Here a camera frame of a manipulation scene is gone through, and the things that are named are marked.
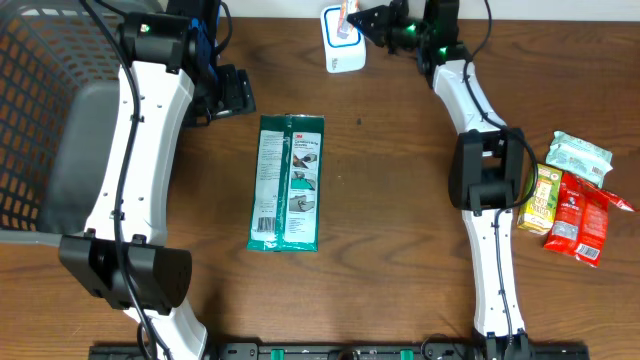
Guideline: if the orange juice carton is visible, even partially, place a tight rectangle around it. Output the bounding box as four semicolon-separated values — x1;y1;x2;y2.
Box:
337;0;359;39

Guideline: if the green white snack bag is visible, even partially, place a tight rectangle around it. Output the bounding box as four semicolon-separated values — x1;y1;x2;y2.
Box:
247;114;325;252

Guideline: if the green juice carton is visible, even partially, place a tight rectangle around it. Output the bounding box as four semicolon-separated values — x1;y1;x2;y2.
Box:
517;164;563;235

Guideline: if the light green tissue pack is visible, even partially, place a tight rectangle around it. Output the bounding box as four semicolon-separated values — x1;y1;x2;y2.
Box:
545;131;613;188

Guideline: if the red snack bag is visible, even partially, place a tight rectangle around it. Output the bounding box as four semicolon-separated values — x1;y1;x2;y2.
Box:
544;173;609;268

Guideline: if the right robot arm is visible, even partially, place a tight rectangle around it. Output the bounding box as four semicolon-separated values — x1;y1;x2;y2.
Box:
346;1;534;359

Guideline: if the white barcode scanner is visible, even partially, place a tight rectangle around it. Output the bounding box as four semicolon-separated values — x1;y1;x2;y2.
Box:
320;5;366;74

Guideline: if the grey plastic laundry basket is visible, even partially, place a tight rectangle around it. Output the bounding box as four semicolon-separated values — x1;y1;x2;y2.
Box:
1;1;119;247

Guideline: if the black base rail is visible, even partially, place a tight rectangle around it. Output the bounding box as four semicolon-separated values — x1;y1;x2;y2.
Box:
88;341;591;360

